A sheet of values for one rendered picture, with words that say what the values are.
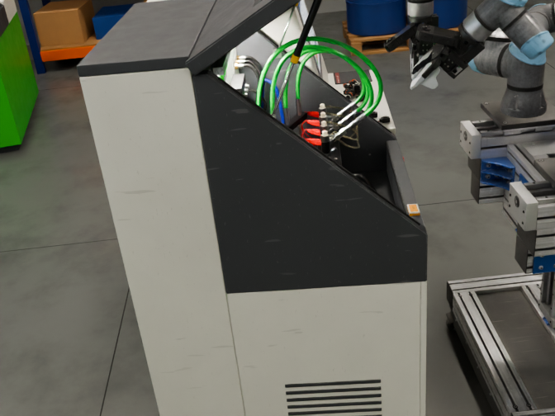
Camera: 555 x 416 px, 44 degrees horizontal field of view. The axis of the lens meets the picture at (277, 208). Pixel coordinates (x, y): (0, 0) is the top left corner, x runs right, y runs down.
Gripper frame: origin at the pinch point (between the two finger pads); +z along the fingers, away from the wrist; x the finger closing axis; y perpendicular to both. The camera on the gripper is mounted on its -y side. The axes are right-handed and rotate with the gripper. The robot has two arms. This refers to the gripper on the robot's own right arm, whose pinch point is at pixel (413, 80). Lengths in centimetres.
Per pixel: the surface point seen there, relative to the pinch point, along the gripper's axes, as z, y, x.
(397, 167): 28.3, -5.6, -3.4
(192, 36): -27, -62, -29
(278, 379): 78, -48, -47
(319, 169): 6, -31, -47
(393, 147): 28.2, -5.0, 12.8
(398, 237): 29, -11, -47
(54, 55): 106, -294, 477
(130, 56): -26, -76, -43
